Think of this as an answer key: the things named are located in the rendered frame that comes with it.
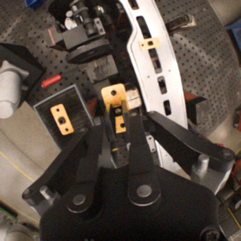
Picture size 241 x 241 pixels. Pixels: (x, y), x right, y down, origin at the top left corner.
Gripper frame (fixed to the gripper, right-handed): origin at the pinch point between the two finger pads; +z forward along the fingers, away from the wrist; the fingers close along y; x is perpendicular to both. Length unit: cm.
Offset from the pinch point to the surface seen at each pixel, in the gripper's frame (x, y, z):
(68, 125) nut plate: -3.3, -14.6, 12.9
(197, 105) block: -14.0, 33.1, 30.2
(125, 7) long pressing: 30.8, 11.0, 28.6
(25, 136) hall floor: -35, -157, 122
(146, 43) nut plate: 14.8, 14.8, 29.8
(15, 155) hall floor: -62, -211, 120
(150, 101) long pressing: -7.6, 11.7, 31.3
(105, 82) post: 4.4, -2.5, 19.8
